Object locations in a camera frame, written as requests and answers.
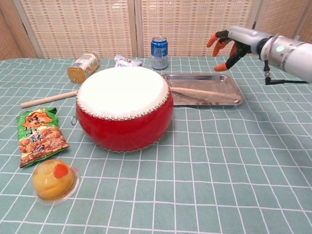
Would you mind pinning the green snack bag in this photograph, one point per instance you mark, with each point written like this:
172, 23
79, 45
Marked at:
40, 137

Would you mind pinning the woven folding screen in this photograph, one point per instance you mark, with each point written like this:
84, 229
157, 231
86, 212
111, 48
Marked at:
97, 26

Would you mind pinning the plain wooden drumstick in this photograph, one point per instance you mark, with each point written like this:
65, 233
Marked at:
46, 99

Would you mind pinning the green checked tablecloth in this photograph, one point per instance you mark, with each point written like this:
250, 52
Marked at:
195, 182

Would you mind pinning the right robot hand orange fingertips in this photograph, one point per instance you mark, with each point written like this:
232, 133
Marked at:
243, 36

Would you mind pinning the stainless steel tray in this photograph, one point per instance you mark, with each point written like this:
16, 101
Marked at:
195, 81

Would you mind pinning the yellow fruit jelly cup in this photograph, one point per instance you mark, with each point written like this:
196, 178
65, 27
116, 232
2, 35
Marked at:
53, 181

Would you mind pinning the white crumpled snack wrapper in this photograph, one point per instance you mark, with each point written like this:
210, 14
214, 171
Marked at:
126, 62

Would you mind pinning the blue drink can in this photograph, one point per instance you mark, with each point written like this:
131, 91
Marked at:
159, 53

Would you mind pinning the red drum with white skin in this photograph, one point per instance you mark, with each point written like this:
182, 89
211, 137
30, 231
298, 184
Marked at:
124, 126

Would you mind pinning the yellow drink bottle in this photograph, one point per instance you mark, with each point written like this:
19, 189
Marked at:
83, 67

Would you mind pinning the wooden drumstick with rounded tip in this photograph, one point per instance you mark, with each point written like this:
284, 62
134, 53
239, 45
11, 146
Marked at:
207, 92

